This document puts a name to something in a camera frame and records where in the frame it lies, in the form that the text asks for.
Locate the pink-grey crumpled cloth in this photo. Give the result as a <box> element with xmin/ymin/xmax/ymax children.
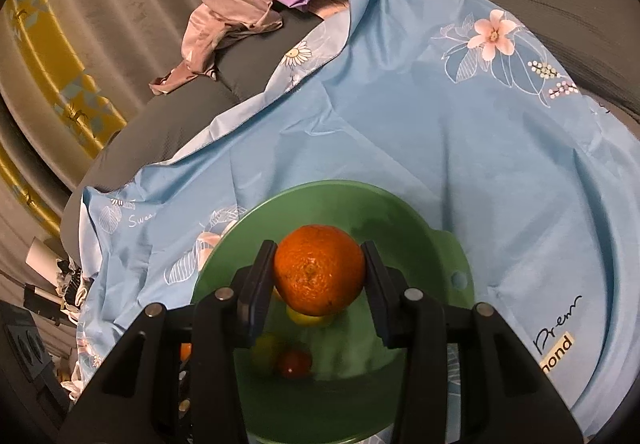
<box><xmin>149</xmin><ymin>0</ymin><xmax>284</xmax><ymax>96</ymax></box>

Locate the yellow-green lemon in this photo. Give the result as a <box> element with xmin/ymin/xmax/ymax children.
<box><xmin>285</xmin><ymin>306</ymin><xmax>335</xmax><ymax>329</ymax></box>

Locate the green plastic bowl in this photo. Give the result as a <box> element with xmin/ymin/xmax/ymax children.
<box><xmin>190</xmin><ymin>180</ymin><xmax>476</xmax><ymax>442</ymax></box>

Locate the light blue floral blanket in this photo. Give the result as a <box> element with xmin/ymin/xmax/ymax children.
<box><xmin>75</xmin><ymin>0</ymin><xmax>640</xmax><ymax>444</ymax></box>

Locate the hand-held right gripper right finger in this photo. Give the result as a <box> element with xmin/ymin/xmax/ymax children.
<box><xmin>360</xmin><ymin>240</ymin><xmax>586</xmax><ymax>444</ymax></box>

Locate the white paper roll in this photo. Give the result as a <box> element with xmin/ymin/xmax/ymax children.
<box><xmin>25</xmin><ymin>238</ymin><xmax>65</xmax><ymax>276</ymax></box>

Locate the green tomato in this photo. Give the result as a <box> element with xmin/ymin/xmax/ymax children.
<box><xmin>250</xmin><ymin>333</ymin><xmax>287</xmax><ymax>378</ymax></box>

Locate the grey and yellow patterned curtain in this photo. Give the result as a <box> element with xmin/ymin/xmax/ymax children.
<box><xmin>0</xmin><ymin>0</ymin><xmax>361</xmax><ymax>245</ymax></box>

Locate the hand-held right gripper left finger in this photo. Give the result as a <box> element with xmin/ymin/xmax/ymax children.
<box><xmin>65</xmin><ymin>240</ymin><xmax>278</xmax><ymax>444</ymax></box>

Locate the floral cloth pile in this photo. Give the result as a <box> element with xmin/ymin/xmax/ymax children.
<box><xmin>55</xmin><ymin>260</ymin><xmax>96</xmax><ymax>320</ymax></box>

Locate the large orange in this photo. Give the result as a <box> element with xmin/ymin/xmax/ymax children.
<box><xmin>272</xmin><ymin>224</ymin><xmax>367</xmax><ymax>317</ymax></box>

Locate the red tomato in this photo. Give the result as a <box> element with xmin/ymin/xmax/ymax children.
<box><xmin>277</xmin><ymin>349</ymin><xmax>314</xmax><ymax>379</ymax></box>

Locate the grey sofa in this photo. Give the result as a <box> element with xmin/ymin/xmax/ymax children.
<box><xmin>60</xmin><ymin>0</ymin><xmax>640</xmax><ymax>265</ymax></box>

